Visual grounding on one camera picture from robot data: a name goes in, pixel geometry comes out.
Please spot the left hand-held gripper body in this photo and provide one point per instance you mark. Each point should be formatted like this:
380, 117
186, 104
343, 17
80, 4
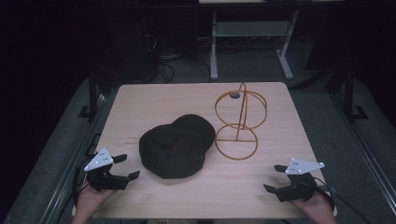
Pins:
99, 160

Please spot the person's left hand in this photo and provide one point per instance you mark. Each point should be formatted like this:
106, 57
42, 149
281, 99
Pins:
88, 203

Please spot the white metal desk frame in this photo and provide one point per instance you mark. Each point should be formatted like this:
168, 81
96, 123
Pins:
249, 28

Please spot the small grey round disc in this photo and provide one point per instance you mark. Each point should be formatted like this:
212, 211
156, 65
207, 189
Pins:
235, 95

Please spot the black cloth hat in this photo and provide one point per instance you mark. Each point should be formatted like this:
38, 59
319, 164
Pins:
174, 149

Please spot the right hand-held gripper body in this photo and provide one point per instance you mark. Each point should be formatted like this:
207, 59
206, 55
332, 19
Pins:
300, 166

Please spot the person's right hand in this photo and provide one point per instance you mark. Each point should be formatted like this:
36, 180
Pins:
317, 210

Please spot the black metal stand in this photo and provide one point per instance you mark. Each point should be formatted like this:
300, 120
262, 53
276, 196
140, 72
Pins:
349, 90
92, 93

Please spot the grey aluminium rail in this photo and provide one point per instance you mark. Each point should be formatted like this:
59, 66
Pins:
73, 168
364, 143

